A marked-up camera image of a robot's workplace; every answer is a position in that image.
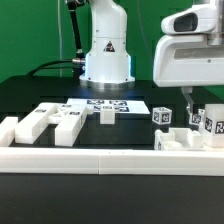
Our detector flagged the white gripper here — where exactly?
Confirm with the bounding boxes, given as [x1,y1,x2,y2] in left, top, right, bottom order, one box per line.
[153,34,224,113]

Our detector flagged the white chair seat part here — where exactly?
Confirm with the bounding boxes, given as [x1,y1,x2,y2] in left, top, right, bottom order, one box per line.
[154,128,204,151]

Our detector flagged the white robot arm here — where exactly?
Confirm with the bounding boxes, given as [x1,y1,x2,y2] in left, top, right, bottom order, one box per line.
[65,0,224,102]

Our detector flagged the white tagged cube right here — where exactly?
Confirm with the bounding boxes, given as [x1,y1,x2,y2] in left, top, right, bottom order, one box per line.
[189,109,205,126]

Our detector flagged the white tagged cube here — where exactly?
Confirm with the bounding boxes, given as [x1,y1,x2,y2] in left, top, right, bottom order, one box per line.
[189,109,205,126]
[152,107,172,125]

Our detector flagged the white tagged cube left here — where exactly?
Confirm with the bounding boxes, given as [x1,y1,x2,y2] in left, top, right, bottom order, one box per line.
[152,107,172,125]

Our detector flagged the white tag sheet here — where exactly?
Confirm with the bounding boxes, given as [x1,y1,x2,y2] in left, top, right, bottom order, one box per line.
[67,98,149,114]

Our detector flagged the white U-shaped fence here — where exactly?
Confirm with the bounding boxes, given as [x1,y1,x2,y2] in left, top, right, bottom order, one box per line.
[0,117,224,176]

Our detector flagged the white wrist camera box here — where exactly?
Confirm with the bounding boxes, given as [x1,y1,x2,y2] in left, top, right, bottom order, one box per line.
[161,4,220,35]

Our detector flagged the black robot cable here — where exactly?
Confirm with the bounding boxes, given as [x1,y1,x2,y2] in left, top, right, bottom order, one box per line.
[27,0,88,78]

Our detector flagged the white chair back frame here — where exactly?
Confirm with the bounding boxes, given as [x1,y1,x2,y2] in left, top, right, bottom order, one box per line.
[15,103,94,147]

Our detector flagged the grey hanging cable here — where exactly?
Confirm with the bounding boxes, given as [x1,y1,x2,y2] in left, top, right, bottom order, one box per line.
[57,0,64,78]

